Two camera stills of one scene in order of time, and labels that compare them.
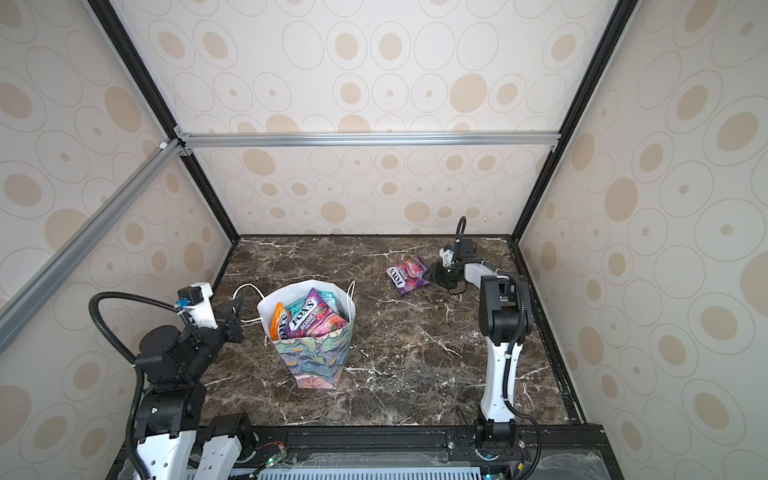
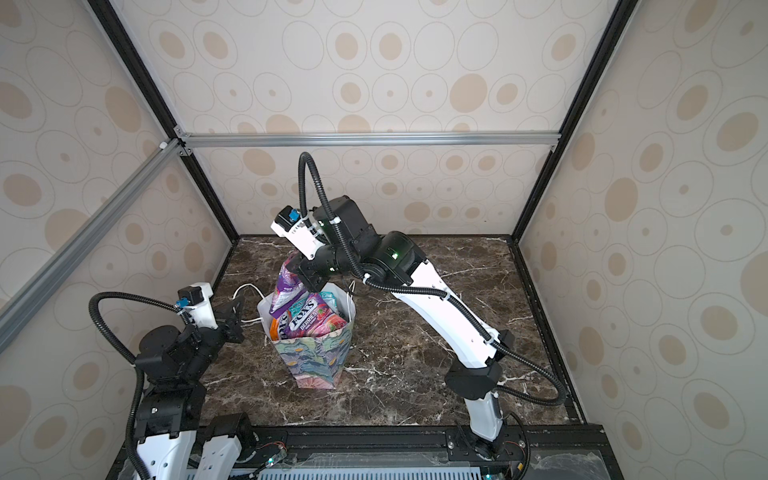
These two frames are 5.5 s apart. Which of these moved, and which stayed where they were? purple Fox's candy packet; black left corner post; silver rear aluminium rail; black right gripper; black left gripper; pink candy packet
Moved: purple Fox's candy packet; black right gripper
Stayed: black left corner post; black left gripper; silver rear aluminium rail; pink candy packet
